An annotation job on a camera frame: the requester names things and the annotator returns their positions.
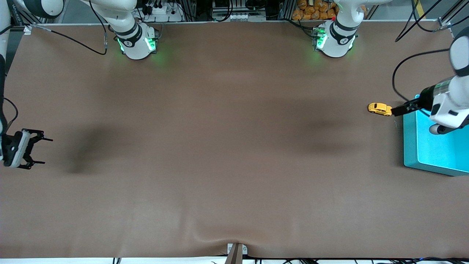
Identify yellow beetle toy car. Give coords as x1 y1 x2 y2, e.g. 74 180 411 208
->
368 103 393 117

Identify teal plastic storage box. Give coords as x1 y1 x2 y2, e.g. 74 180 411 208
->
403 95 469 177

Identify pile of orange objects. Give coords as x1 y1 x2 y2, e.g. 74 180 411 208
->
292 0 338 21

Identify white power strip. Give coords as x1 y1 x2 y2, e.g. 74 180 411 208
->
146 0 184 22

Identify brown table mat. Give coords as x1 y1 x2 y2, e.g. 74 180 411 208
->
0 21 469 259

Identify brown clamp bar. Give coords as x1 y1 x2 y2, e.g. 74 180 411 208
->
224 244 243 264

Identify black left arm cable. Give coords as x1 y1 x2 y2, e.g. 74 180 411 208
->
392 48 450 104

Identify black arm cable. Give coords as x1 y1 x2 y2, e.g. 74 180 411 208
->
0 0 109 129
392 48 450 104

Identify thin black hanging cable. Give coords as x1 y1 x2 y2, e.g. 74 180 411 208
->
394 0 441 42

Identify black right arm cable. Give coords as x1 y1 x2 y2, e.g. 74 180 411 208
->
0 0 109 129

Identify metal table clamp bracket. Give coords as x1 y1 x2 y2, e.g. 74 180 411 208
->
227 243 248 256

